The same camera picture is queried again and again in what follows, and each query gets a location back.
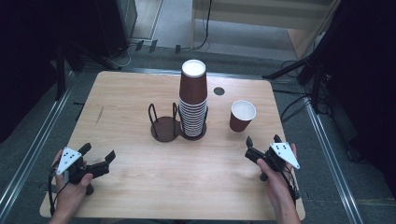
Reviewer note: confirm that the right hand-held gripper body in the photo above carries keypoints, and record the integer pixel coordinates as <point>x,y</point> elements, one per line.
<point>275,160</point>

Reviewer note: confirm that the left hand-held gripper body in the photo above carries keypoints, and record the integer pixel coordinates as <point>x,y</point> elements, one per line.
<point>70,158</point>

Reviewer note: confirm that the brown paper cup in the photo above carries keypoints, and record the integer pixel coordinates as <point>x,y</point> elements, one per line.
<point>241,119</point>

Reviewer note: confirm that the stack of brown cups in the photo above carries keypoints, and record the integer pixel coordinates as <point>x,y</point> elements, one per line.
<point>193,102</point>

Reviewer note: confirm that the person's right hand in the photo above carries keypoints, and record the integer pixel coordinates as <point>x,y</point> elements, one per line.
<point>280,186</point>

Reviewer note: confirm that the person's left hand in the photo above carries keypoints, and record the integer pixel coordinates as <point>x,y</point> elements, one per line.
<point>70,196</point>

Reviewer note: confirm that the black round table grommet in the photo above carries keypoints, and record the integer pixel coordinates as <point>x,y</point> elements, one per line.
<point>219,91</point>

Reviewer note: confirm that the black tripod stand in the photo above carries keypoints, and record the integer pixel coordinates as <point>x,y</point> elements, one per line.
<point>316,81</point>
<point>60,71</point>

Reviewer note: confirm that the black cabinet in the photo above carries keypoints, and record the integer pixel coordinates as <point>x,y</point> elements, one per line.
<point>116,25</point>

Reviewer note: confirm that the metal floor rail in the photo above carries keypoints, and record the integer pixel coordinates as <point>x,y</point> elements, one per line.
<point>333,161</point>
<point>37,140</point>

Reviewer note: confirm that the light wooden frame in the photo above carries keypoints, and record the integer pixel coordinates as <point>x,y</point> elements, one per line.
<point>249,18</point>

